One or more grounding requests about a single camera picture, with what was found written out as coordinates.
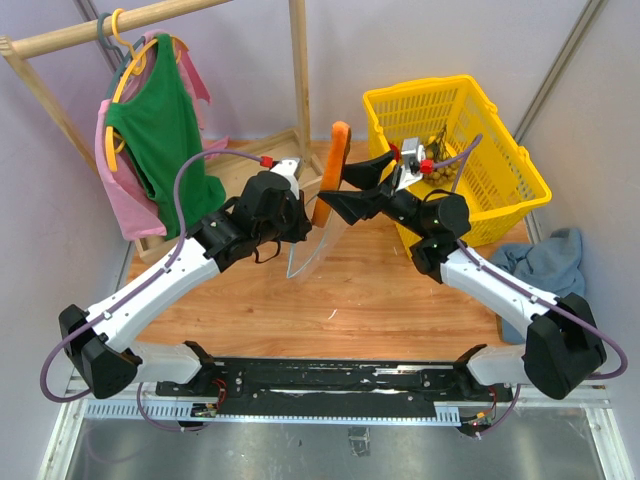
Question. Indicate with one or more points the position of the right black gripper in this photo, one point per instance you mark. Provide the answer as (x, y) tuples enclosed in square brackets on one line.
[(363, 204)]

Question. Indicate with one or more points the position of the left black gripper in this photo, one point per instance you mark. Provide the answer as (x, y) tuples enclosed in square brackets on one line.
[(303, 223)]

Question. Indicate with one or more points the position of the clear zip top bag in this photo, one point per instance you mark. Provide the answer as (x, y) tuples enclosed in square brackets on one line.
[(305, 257)]

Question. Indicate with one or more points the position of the toy steak slice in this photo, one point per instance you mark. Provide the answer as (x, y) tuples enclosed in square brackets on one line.
[(332, 177)]

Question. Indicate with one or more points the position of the longan fruit bunch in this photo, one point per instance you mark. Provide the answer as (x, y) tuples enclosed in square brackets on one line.
[(438, 150)]

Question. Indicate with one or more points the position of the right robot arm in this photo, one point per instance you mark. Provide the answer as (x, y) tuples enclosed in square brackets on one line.
[(562, 346)]

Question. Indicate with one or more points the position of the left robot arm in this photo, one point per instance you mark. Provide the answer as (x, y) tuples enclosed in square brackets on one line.
[(101, 341)]

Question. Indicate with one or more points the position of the green tank top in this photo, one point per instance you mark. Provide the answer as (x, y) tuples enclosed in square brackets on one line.
[(160, 130)]

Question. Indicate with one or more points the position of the pink shirt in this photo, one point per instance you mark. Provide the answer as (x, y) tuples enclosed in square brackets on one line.
[(195, 193)]

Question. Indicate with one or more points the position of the yellow plastic basket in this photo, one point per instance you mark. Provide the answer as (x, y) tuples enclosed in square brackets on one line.
[(499, 181)]

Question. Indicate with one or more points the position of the dark green hanger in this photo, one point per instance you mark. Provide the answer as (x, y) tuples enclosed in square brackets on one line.
[(114, 55)]

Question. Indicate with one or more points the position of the blue cloth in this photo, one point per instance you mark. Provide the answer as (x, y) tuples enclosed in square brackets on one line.
[(552, 265)]

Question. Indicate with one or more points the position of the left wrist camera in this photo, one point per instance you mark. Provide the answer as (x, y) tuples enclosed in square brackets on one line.
[(281, 175)]

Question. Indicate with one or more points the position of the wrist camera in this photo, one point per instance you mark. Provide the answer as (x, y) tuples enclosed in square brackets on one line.
[(281, 175), (414, 163)]

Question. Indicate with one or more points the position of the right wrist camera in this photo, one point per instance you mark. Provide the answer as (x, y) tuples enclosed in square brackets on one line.
[(414, 163)]

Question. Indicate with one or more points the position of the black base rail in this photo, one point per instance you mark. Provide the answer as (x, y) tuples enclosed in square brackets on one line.
[(336, 390)]

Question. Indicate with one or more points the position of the aluminium frame post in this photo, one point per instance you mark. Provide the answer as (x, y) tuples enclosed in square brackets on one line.
[(578, 33)]

